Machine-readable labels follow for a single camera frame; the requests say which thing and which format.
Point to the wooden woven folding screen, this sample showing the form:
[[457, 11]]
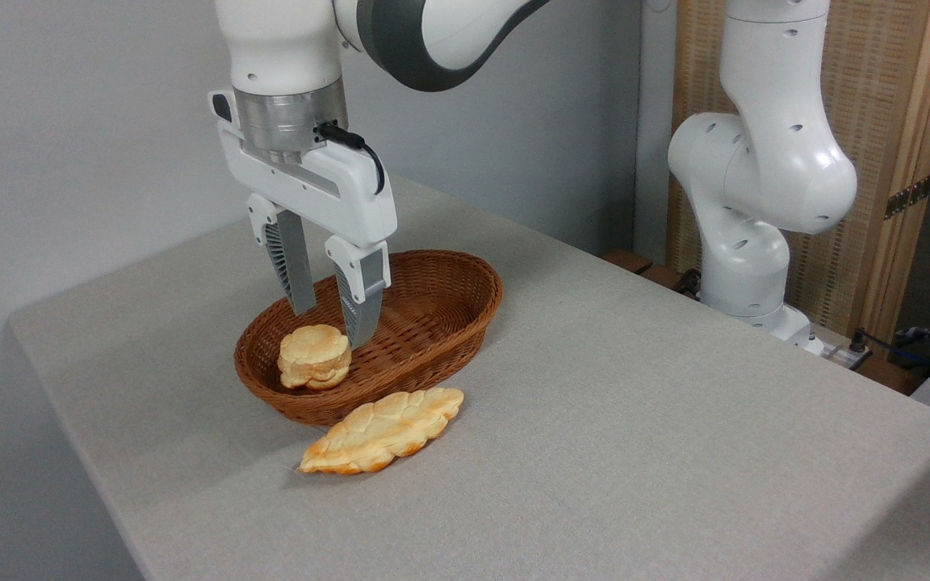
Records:
[[877, 81]]

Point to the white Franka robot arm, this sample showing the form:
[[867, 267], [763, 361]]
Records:
[[764, 161]]

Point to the brown wicker basket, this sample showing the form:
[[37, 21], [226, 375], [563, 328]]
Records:
[[433, 307]]

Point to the long braided bread loaf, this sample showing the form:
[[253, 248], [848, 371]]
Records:
[[384, 428]]

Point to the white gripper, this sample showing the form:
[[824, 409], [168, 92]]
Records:
[[312, 181]]

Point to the round knotted bread roll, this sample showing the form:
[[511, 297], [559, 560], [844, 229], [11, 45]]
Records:
[[312, 355]]

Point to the dark metal screen hinge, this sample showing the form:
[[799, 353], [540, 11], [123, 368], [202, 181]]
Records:
[[909, 196]]

